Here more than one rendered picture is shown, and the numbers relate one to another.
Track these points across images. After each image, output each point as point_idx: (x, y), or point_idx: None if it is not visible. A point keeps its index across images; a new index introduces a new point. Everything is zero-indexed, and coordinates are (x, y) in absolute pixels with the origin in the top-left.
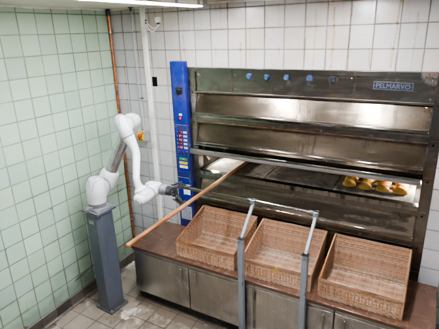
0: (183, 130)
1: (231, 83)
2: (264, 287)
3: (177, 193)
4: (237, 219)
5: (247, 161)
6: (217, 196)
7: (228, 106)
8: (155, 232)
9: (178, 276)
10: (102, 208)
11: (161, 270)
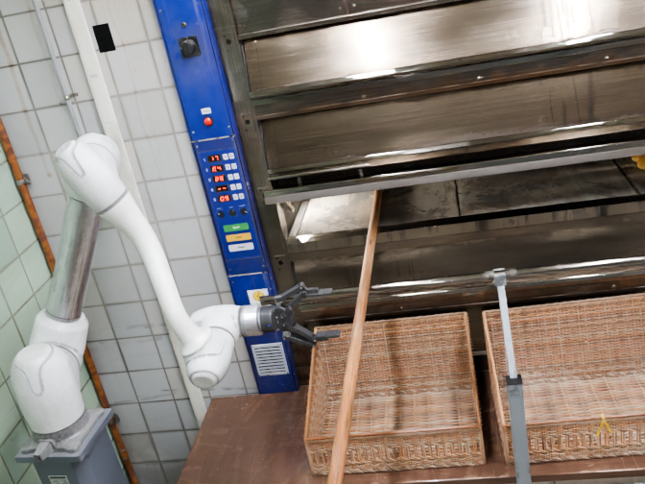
0: (224, 151)
1: None
2: (584, 476)
3: (295, 319)
4: (416, 333)
5: (380, 190)
6: None
7: (344, 53)
8: (211, 436)
9: None
10: (82, 431)
11: None
